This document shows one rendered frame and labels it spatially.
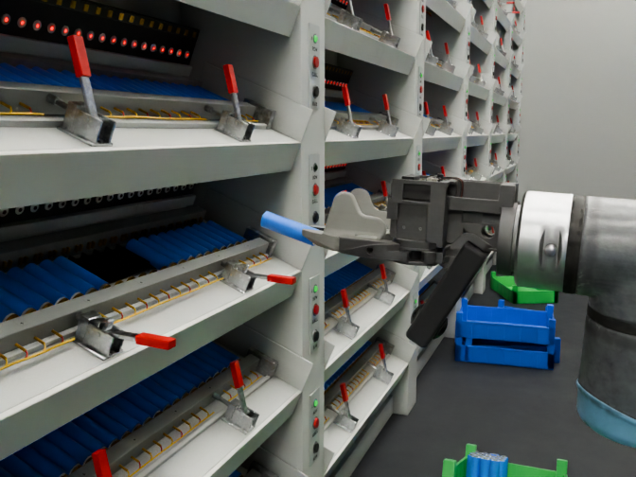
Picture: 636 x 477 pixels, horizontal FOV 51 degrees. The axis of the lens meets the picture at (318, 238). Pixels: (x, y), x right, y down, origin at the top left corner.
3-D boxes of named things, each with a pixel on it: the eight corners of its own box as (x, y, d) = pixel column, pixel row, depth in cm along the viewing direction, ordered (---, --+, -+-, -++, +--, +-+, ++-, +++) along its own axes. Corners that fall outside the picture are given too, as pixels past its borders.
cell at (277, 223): (258, 222, 71) (312, 243, 69) (266, 208, 71) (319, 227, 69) (263, 229, 72) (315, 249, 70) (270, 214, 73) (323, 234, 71)
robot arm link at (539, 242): (564, 280, 65) (560, 304, 57) (513, 274, 67) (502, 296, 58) (574, 190, 64) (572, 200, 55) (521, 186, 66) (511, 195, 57)
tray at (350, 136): (406, 155, 162) (429, 101, 158) (314, 167, 106) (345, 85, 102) (334, 123, 167) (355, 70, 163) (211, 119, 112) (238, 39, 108)
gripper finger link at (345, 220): (305, 186, 69) (392, 193, 66) (303, 242, 70) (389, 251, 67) (294, 189, 66) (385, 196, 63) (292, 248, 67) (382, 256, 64)
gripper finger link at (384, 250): (348, 230, 68) (432, 238, 65) (347, 247, 68) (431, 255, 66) (335, 237, 64) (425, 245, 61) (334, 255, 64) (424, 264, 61)
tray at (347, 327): (403, 306, 168) (425, 257, 164) (314, 392, 112) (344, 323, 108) (334, 270, 174) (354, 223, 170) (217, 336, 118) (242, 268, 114)
